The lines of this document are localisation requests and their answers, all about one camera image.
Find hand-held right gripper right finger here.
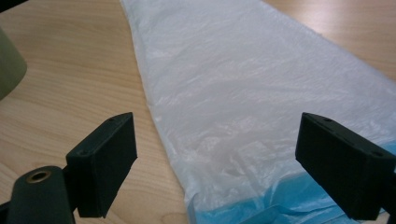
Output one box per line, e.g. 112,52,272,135
295,112,396,221

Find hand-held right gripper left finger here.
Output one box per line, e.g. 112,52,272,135
65,112,138,218

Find green plastic bin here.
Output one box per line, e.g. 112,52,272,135
0,26,28,101

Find translucent white plastic bag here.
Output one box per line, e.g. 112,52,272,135
120,0,396,224

